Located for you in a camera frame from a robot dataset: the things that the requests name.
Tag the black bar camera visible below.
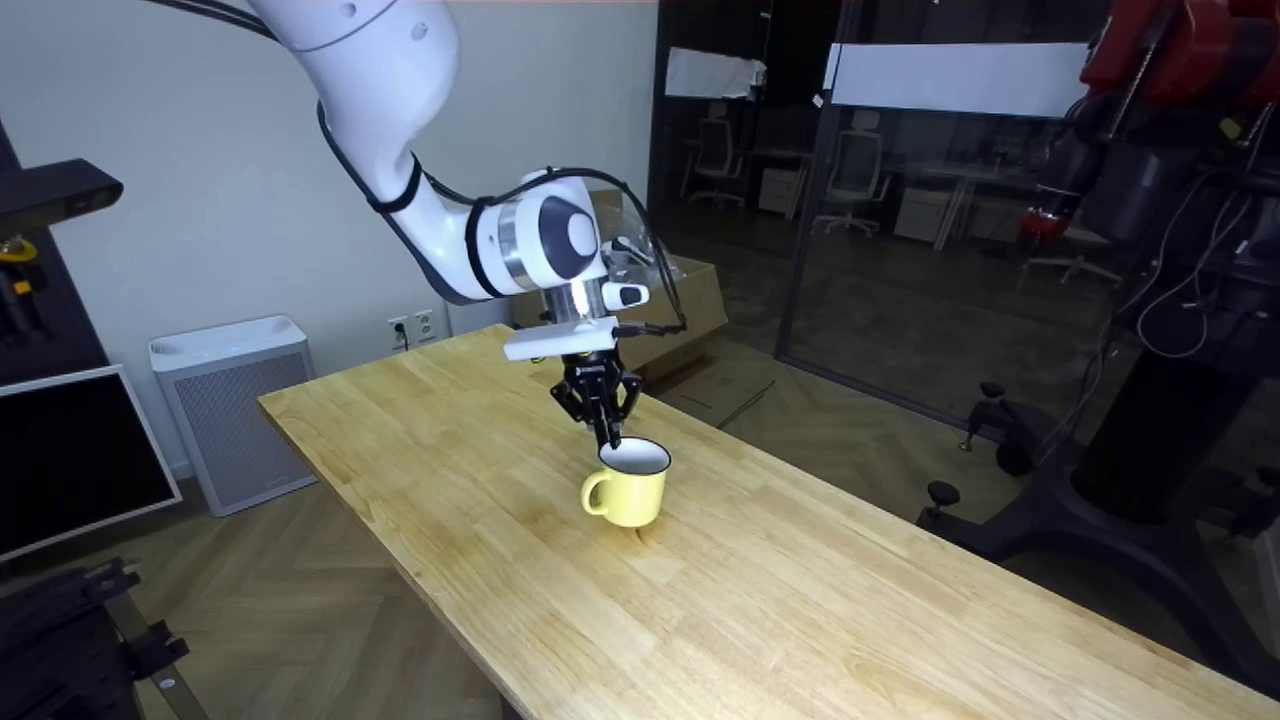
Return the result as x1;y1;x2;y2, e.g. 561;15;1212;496
0;155;127;232

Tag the small red item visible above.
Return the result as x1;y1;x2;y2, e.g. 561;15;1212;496
1015;204;1072;250

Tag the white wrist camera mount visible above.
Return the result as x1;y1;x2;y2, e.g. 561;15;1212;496
500;314;623;367

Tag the yellow enamel cup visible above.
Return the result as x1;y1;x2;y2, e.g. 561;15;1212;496
576;432;677;530

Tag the white air purifier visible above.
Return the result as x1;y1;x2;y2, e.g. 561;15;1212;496
146;310;321;520

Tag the white wall outlet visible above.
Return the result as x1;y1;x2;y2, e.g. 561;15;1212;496
388;304;443;352

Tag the black pedestal robot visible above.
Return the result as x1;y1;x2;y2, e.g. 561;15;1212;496
914;0;1280;696

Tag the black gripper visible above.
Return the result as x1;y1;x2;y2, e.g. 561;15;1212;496
550;349;641;450

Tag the white low cabinet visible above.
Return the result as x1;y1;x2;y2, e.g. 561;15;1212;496
890;183;972;250

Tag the cardboard box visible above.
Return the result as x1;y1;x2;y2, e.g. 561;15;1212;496
513;250;734;393

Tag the white office chair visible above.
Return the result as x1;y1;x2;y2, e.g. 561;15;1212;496
685;113;750;213
814;123;897;242

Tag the black tripod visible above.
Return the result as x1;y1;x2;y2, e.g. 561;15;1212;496
0;555;215;720

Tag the black screen white frame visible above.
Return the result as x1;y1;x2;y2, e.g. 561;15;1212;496
0;360;187;566

